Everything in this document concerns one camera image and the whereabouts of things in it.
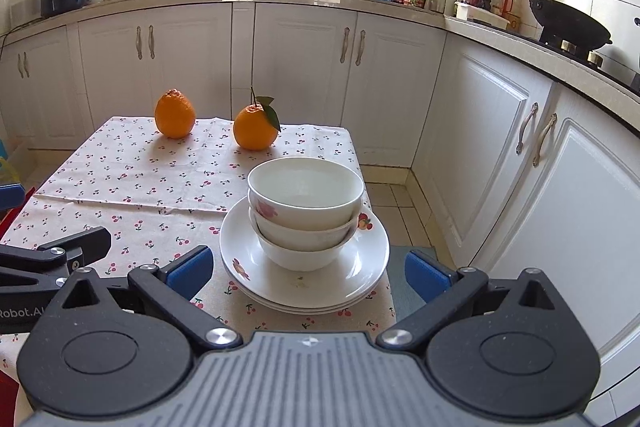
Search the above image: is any white plate with stain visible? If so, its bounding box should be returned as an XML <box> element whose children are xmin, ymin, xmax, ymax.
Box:
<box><xmin>220</xmin><ymin>196</ymin><xmax>391</xmax><ymax>304</ymax></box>

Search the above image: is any orange with green leaf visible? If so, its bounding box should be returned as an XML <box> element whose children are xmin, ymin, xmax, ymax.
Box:
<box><xmin>233</xmin><ymin>87</ymin><xmax>282</xmax><ymax>152</ymax></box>

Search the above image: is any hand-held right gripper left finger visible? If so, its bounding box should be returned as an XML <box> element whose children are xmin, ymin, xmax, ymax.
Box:
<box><xmin>57</xmin><ymin>245</ymin><xmax>243</xmax><ymax>352</ymax></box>

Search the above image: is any gas stove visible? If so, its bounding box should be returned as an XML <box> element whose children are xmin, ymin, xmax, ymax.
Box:
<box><xmin>530</xmin><ymin>32</ymin><xmax>640</xmax><ymax>94</ymax></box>

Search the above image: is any cherry print tablecloth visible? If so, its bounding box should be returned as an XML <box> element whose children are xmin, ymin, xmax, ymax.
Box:
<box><xmin>0</xmin><ymin>116</ymin><xmax>398</xmax><ymax>378</ymax></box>

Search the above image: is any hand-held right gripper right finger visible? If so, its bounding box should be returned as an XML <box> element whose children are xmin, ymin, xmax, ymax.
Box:
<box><xmin>376</xmin><ymin>249</ymin><xmax>563</xmax><ymax>350</ymax></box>

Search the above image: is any white tray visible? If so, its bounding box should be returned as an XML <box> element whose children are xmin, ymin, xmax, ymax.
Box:
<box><xmin>454</xmin><ymin>3</ymin><xmax>511</xmax><ymax>30</ymax></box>

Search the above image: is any orange with knobbed top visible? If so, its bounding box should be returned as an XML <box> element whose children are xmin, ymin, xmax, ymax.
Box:
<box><xmin>154</xmin><ymin>89</ymin><xmax>196</xmax><ymax>140</ymax></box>

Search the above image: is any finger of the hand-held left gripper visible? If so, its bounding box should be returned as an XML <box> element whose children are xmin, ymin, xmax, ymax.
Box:
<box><xmin>0</xmin><ymin>227</ymin><xmax>112</xmax><ymax>293</ymax></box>
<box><xmin>0</xmin><ymin>184</ymin><xmax>26</xmax><ymax>211</ymax></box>

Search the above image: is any white plate fruit print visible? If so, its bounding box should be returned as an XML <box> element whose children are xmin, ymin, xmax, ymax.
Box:
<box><xmin>232</xmin><ymin>277</ymin><xmax>386</xmax><ymax>309</ymax></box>
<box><xmin>245</xmin><ymin>292</ymin><xmax>377</xmax><ymax>314</ymax></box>

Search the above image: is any black wok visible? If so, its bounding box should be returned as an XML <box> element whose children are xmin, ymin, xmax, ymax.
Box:
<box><xmin>483</xmin><ymin>0</ymin><xmax>613</xmax><ymax>48</ymax></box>

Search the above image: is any white ceramic bowl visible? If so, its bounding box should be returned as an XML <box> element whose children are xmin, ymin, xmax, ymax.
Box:
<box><xmin>257</xmin><ymin>227</ymin><xmax>359</xmax><ymax>272</ymax></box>
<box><xmin>247</xmin><ymin>158</ymin><xmax>365</xmax><ymax>232</ymax></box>
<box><xmin>248</xmin><ymin>202</ymin><xmax>362</xmax><ymax>253</ymax></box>

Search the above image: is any grey floor mat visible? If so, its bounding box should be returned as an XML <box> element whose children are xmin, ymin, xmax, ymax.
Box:
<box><xmin>387</xmin><ymin>244</ymin><xmax>453</xmax><ymax>324</ymax></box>

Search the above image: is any red carton box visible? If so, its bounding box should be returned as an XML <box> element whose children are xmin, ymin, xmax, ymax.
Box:
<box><xmin>0</xmin><ymin>359</ymin><xmax>23</xmax><ymax>414</ymax></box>

